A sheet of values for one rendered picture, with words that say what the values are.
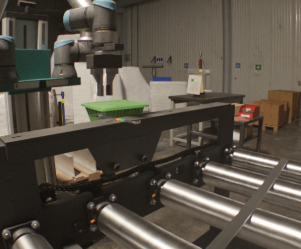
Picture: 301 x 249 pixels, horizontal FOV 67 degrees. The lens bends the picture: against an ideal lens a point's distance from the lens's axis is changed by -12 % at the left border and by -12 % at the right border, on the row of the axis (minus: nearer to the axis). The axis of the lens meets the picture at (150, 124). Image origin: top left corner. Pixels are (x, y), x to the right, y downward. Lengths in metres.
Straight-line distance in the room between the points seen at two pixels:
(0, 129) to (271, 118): 5.75
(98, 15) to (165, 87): 6.86
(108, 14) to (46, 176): 1.47
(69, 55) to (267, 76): 10.15
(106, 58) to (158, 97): 6.81
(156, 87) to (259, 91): 5.36
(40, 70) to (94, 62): 1.01
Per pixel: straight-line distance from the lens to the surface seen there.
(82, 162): 3.07
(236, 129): 3.42
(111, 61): 0.95
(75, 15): 1.01
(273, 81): 11.31
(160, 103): 7.75
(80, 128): 0.81
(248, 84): 11.74
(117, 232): 0.79
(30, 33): 1.96
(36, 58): 1.87
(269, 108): 6.51
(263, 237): 0.84
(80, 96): 4.63
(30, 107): 1.94
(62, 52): 1.83
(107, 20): 0.94
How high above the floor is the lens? 1.34
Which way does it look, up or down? 12 degrees down
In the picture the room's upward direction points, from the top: straight up
